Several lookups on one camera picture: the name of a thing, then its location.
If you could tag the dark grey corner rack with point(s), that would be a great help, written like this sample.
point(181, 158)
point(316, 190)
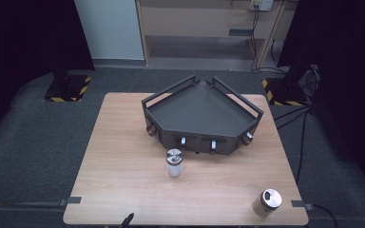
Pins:
point(199, 110)

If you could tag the grey table clamp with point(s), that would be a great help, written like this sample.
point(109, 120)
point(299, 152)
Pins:
point(301, 204)
point(71, 200)

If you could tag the glass jar flat silver lid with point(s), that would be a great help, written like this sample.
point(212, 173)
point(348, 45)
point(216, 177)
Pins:
point(174, 167)

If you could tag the glass jar silver shaker lid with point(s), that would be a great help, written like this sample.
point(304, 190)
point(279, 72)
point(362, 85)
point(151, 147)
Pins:
point(261, 207)

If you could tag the black stand base striped tape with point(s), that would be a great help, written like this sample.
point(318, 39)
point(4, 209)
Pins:
point(64, 90)
point(283, 91)

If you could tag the white panel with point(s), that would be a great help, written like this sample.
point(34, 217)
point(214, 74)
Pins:
point(111, 28)

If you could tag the black curtain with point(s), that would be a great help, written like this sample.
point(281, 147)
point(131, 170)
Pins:
point(345, 63)
point(19, 47)

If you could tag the wooden shelf unit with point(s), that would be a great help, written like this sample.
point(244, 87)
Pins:
point(199, 19)

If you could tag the grey flat box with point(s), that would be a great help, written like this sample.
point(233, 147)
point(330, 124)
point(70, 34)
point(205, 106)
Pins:
point(240, 32)

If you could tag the white power socket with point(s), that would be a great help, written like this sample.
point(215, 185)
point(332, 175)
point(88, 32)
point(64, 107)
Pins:
point(263, 4)

